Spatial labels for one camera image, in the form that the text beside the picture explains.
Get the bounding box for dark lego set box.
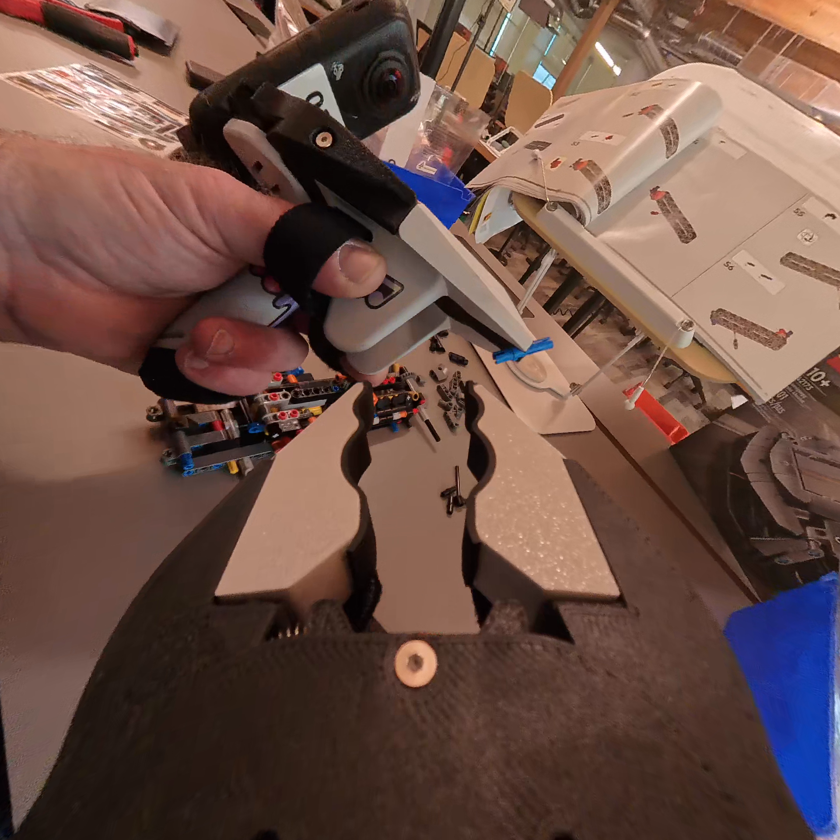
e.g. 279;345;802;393
669;354;840;605

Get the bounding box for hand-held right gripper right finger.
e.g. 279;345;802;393
462;384;621;618

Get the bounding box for black and grey lego axle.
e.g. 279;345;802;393
410;377;442;442

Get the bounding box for person's left hand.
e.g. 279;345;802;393
0;131;389;395

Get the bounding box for cluster of grey lego pieces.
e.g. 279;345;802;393
430;367;483;431

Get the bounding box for red and black parts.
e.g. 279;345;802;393
0;0;139;60

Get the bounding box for partly built lego chassis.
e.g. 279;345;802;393
147;366;424;476

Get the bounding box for printed sticker sheet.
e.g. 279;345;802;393
0;62;191;155

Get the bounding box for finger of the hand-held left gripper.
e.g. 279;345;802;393
397;202;538;350
446;298;526;352

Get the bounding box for red plastic bin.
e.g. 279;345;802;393
623;387;690;447

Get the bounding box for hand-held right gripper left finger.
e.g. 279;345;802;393
215;384;383;631

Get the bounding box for open lego instruction booklet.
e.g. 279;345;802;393
469;62;840;404

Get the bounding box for wooden chair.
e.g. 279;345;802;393
433;46;496;112
505;71;553;135

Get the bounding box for clear plastic cup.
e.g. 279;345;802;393
403;85;490;181

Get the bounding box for pale booklet stand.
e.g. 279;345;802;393
472;193;742;434

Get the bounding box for blue lego pin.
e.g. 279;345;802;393
492;338;554;365

